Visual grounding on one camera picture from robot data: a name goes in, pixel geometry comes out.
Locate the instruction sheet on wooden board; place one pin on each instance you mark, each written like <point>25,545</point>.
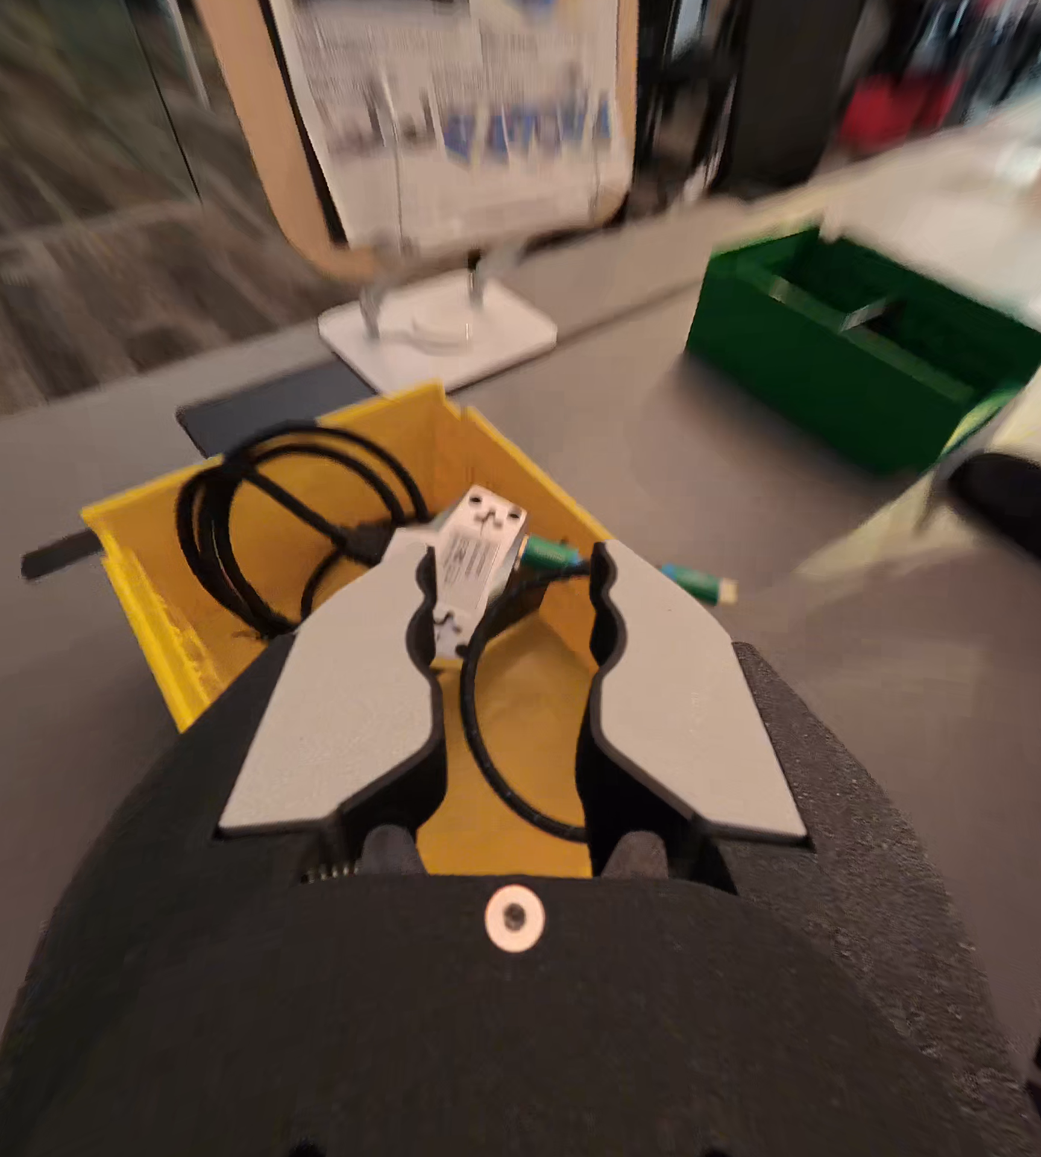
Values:
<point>466,108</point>

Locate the black office chair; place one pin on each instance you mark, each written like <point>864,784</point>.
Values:
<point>783,81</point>

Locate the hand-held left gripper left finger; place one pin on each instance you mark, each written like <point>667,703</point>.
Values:
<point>331,714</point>

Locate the red storage bin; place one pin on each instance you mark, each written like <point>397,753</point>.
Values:
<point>901,111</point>

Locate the green plastic bin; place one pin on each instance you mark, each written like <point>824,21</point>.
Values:
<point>846,389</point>

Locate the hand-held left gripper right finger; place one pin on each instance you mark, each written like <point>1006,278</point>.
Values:
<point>693,724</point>

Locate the yellow plastic bin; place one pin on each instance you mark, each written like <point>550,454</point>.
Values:
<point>141,543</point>

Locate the silver grey usb adapter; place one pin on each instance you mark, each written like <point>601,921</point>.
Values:
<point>479,543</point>

